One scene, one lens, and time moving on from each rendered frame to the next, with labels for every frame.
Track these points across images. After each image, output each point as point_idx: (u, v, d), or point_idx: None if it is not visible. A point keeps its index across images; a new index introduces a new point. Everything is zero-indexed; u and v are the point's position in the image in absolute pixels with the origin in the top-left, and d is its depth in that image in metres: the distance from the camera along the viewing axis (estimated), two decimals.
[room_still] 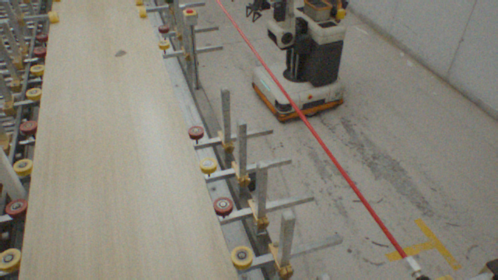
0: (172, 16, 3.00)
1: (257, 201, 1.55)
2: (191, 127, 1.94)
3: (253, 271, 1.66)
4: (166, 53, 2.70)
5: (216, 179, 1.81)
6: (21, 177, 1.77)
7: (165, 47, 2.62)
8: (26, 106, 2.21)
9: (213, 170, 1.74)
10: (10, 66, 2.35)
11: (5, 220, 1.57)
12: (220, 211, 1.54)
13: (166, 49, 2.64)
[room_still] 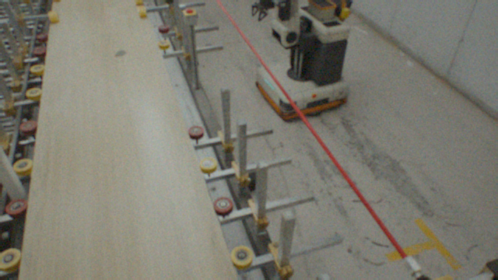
0: (172, 16, 3.00)
1: (257, 201, 1.55)
2: (191, 127, 1.94)
3: (253, 271, 1.66)
4: (166, 53, 2.70)
5: (216, 179, 1.81)
6: (21, 177, 1.77)
7: (165, 47, 2.62)
8: (26, 106, 2.21)
9: (213, 170, 1.74)
10: (10, 66, 2.35)
11: (5, 220, 1.57)
12: (220, 211, 1.54)
13: (166, 49, 2.64)
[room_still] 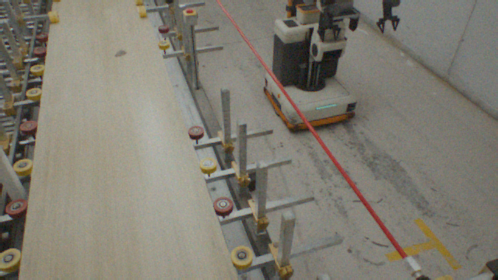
0: (172, 16, 3.00)
1: (257, 201, 1.55)
2: (191, 127, 1.94)
3: (253, 271, 1.66)
4: (166, 53, 2.70)
5: (216, 179, 1.81)
6: (21, 177, 1.77)
7: (165, 47, 2.62)
8: (26, 106, 2.21)
9: (213, 170, 1.74)
10: (10, 66, 2.35)
11: (5, 220, 1.57)
12: (220, 211, 1.54)
13: (166, 49, 2.64)
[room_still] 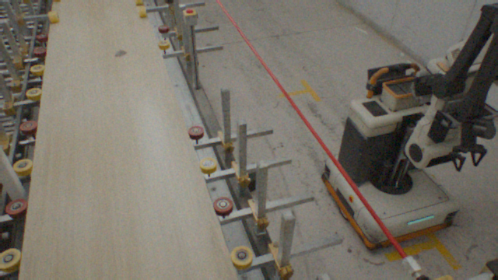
0: (172, 16, 3.00)
1: (257, 201, 1.55)
2: (191, 127, 1.94)
3: (253, 271, 1.66)
4: (166, 53, 2.70)
5: (216, 179, 1.81)
6: (21, 177, 1.77)
7: (165, 47, 2.62)
8: (26, 106, 2.21)
9: (213, 170, 1.74)
10: (10, 66, 2.35)
11: (5, 220, 1.57)
12: (220, 211, 1.54)
13: (166, 49, 2.64)
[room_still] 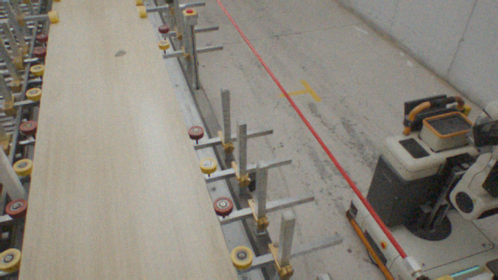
0: (172, 16, 3.00)
1: (257, 201, 1.55)
2: (191, 127, 1.94)
3: (253, 271, 1.66)
4: (166, 53, 2.70)
5: (216, 179, 1.81)
6: (21, 177, 1.77)
7: (165, 47, 2.62)
8: (26, 106, 2.21)
9: (213, 170, 1.74)
10: (10, 66, 2.35)
11: (5, 220, 1.57)
12: (220, 211, 1.54)
13: (166, 49, 2.64)
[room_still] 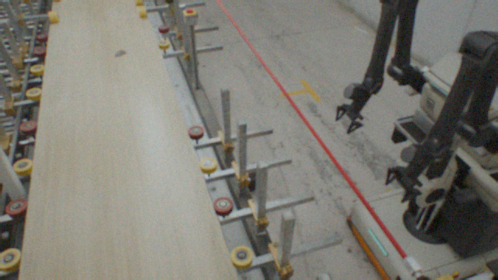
0: (172, 16, 3.00)
1: (257, 201, 1.55)
2: (191, 127, 1.94)
3: (253, 271, 1.66)
4: (166, 53, 2.70)
5: (216, 179, 1.81)
6: (21, 177, 1.77)
7: (165, 47, 2.62)
8: (26, 106, 2.21)
9: (213, 170, 1.74)
10: (10, 66, 2.35)
11: (5, 220, 1.57)
12: (220, 211, 1.54)
13: (166, 49, 2.64)
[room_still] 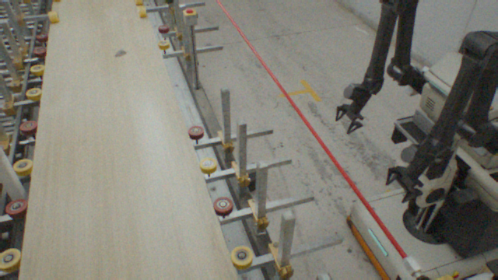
0: (172, 16, 3.00)
1: (257, 201, 1.55)
2: (191, 127, 1.94)
3: (253, 271, 1.66)
4: (166, 53, 2.70)
5: (216, 179, 1.81)
6: (21, 177, 1.77)
7: (165, 47, 2.62)
8: (26, 106, 2.21)
9: (213, 170, 1.74)
10: (10, 66, 2.35)
11: (5, 220, 1.57)
12: (220, 211, 1.54)
13: (166, 49, 2.64)
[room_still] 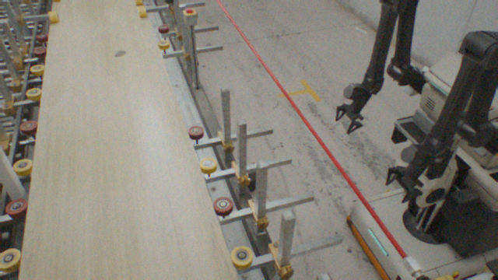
0: (172, 16, 3.00)
1: (257, 201, 1.55)
2: (191, 127, 1.94)
3: (253, 271, 1.66)
4: (166, 53, 2.70)
5: (216, 179, 1.81)
6: (21, 177, 1.77)
7: (165, 47, 2.62)
8: (26, 106, 2.21)
9: (213, 170, 1.74)
10: (10, 66, 2.35)
11: (5, 220, 1.57)
12: (220, 211, 1.54)
13: (166, 49, 2.64)
